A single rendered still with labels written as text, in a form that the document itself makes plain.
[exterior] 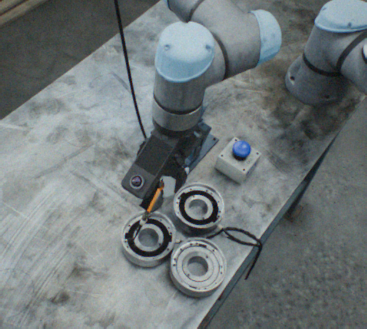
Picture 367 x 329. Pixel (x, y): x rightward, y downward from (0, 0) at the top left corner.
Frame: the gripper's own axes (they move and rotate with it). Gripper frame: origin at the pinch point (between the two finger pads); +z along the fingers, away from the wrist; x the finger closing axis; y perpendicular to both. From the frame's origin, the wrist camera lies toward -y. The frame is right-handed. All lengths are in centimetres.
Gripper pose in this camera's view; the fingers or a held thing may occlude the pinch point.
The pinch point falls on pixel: (157, 191)
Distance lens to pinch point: 97.1
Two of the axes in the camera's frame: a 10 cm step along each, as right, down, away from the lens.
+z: -1.1, 6.0, 8.0
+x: -8.1, -5.2, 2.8
